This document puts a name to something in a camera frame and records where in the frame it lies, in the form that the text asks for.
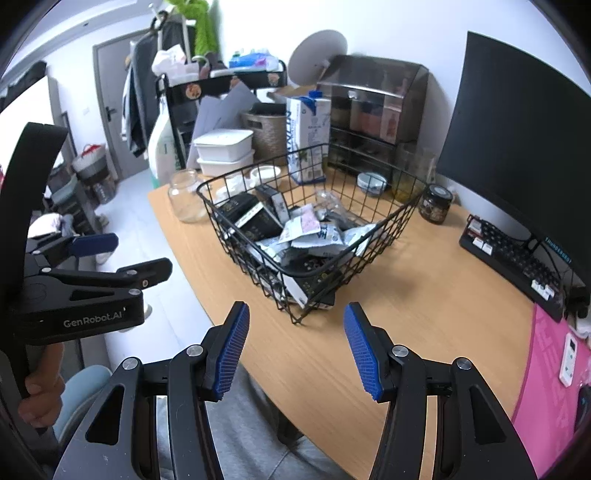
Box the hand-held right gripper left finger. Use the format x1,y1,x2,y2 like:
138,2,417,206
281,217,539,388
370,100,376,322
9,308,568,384
53,301,251,480

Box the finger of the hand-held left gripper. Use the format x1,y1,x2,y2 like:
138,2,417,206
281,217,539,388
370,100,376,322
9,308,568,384
44,257,174,291
25,232,120,273

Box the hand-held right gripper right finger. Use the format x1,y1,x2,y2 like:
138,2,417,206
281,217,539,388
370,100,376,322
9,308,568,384
344,301,539,480

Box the black wire basket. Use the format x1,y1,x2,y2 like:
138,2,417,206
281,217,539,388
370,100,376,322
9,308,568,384
196,143,426,325

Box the white snack packet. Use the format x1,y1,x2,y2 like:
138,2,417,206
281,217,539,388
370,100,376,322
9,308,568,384
342,223,378,257
277,205,322,244
256,235,296,259
318,224,345,252

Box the pile of black packets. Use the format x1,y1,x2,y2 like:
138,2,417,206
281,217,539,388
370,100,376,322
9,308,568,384
215,184,345,310

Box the wooden desktop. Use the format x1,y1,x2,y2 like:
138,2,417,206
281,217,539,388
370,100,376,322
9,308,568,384
148,157,536,480

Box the person's left hand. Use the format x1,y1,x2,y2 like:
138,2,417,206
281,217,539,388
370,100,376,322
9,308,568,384
18,342,66,430

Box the light blue cloth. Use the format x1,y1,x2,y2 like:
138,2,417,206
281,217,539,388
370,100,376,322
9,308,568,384
53,364,112,439

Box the grey laundry basket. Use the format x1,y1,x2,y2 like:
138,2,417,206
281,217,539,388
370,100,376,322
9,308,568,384
71,144,109,183

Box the clear glass jar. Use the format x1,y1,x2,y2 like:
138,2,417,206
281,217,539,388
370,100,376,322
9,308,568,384
167,168,207,223

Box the person's grey trousers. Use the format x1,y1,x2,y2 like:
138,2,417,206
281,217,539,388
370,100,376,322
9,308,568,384
157,364,352,480

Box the white plastic bag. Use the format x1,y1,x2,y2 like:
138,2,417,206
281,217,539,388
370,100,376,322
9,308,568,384
148,104,178,188

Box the white lidded food container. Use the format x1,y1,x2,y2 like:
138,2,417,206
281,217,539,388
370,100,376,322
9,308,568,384
193,129,256,163
198,148,256,178

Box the grey door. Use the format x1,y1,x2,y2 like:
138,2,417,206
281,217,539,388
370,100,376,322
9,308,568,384
92,34,162,181

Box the clear plastic wrapper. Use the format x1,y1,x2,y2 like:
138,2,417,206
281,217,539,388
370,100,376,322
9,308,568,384
316,189,352,217

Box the dark hanging coats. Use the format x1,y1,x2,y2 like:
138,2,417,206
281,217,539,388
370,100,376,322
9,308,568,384
121,18,185,158

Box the dark lidded sauce jar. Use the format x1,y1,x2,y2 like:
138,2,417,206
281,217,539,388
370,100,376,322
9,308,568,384
418,184,454,225

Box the black keyboard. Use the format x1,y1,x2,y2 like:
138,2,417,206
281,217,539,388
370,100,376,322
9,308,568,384
458,215,571,323

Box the blue white ceramic cup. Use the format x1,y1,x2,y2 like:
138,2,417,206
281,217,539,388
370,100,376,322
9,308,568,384
356,172,389,197

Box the grey paper sheets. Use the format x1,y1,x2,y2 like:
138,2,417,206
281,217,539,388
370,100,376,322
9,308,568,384
187,83,259,169

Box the clear glass cup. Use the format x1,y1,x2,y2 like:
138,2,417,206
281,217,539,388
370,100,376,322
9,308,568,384
392,143,437,201

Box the brown woven basket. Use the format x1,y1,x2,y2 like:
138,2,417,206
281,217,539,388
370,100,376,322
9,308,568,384
241,102,289,161

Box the pink desk mat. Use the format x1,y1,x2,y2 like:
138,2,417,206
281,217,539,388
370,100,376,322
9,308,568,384
510,302,591,480

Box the white crumpled bag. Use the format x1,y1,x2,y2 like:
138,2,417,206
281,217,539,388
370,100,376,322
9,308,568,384
152,44,188,77

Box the black storage cart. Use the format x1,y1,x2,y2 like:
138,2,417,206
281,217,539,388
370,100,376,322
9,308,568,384
157,62,289,171

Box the white remote control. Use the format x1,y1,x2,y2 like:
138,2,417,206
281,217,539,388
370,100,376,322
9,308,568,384
558,333,580,387

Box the blue white milk carton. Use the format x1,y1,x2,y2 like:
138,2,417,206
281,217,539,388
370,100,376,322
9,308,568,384
285,91,333,185

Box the black power adapter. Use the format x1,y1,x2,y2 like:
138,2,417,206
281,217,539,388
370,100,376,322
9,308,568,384
566,286,591,319

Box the black computer mouse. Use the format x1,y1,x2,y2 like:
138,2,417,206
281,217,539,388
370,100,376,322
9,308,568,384
574,384,591,435

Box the dark acrylic storage cabinet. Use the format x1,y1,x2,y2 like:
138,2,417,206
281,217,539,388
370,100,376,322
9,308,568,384
316,54,430,185

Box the blue tissue pack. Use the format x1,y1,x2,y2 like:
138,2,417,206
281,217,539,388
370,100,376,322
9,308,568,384
229,51,278,72

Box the green hanging plant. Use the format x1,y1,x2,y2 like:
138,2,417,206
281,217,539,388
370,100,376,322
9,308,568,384
166,0,218,58

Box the black curved monitor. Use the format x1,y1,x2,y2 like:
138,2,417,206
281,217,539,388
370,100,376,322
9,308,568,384
436,31,591,268

